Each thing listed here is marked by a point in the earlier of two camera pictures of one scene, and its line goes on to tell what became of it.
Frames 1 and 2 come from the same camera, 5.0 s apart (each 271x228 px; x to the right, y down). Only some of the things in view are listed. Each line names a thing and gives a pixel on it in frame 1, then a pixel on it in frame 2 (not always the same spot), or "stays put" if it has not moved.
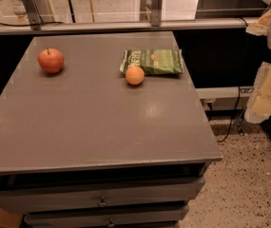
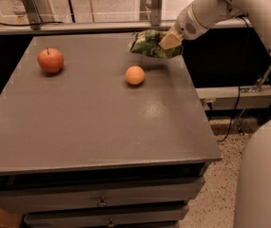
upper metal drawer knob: x=103 y=202 stays put
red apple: x=50 y=60 stays put
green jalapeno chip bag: x=153 y=62 to x=147 y=43
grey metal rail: x=125 y=26 stays put
